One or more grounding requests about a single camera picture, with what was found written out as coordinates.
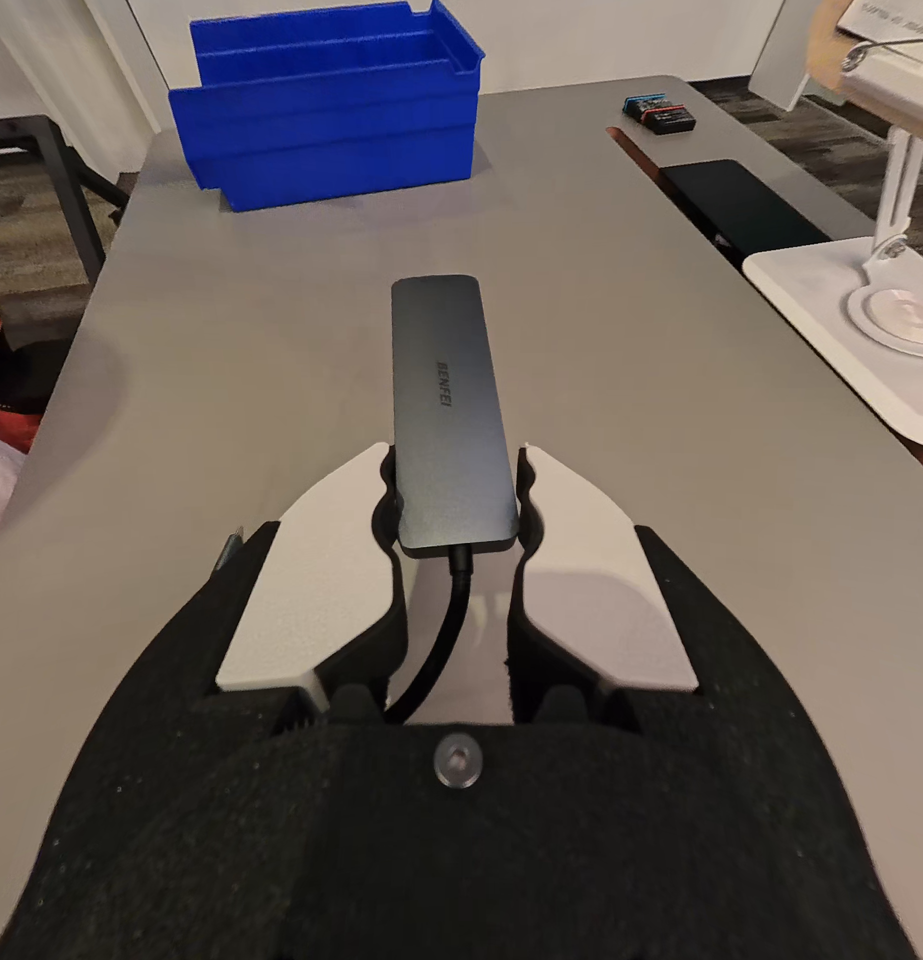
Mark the small black box red label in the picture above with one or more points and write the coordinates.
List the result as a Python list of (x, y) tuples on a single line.
[(671, 120)]

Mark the printed instruction sheet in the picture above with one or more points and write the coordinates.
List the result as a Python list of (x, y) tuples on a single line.
[(896, 19)]

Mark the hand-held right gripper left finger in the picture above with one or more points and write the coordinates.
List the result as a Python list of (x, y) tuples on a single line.
[(311, 592)]

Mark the red black bag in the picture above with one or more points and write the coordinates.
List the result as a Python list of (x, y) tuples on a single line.
[(8, 405)]

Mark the blue plastic bin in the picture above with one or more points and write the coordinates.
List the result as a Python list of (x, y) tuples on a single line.
[(319, 142)]

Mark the wide grey usb hub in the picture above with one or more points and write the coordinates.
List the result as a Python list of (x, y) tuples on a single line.
[(446, 390)]

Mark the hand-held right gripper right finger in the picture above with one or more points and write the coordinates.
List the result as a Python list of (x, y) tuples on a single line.
[(604, 600)]

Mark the wooden document stand white base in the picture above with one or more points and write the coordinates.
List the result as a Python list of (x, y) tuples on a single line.
[(821, 315)]

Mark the small black box blue label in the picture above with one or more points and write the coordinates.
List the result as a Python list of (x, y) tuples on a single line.
[(641, 103)]

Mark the black phone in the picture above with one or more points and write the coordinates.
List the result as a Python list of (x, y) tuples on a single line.
[(739, 210)]

